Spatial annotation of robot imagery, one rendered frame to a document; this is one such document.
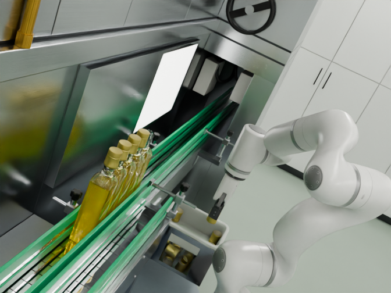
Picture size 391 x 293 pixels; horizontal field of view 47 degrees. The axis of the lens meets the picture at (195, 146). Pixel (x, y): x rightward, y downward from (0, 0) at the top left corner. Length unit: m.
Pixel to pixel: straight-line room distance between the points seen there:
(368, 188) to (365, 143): 4.02
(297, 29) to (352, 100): 2.90
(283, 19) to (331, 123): 1.06
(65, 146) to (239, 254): 0.52
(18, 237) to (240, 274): 0.56
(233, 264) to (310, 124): 0.41
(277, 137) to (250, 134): 0.15
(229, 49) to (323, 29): 2.77
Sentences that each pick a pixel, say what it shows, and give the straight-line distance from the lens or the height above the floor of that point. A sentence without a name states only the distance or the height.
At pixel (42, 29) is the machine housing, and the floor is 1.58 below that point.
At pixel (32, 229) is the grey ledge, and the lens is 1.25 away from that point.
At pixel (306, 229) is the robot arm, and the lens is 1.11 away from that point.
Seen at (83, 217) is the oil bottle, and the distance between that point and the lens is 1.19.
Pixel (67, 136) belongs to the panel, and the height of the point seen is 1.31.
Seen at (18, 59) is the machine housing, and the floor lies 1.55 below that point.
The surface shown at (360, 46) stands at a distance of 4.85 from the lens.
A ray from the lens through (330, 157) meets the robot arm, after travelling 0.99.
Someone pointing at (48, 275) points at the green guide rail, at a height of 1.13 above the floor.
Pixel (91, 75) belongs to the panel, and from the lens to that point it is 1.09.
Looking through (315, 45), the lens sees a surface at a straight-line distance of 4.85.
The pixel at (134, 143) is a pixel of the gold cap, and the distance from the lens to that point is 1.20.
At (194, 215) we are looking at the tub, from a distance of 1.67.
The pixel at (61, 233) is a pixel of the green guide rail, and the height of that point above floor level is 1.09.
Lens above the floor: 1.84
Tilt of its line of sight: 23 degrees down
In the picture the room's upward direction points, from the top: 24 degrees clockwise
